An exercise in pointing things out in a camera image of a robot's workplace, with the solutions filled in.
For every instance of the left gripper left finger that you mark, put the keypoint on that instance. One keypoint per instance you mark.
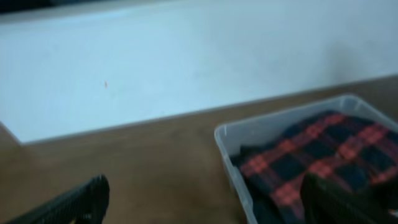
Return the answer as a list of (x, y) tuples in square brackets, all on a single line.
[(86, 204)]

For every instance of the red navy plaid cloth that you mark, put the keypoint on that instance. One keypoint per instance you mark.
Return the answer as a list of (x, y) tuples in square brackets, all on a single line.
[(352, 152)]

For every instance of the clear plastic storage container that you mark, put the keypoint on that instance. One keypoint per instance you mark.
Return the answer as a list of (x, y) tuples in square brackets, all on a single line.
[(263, 128)]

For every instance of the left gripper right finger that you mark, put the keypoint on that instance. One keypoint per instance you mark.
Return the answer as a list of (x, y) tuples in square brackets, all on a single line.
[(325, 202)]

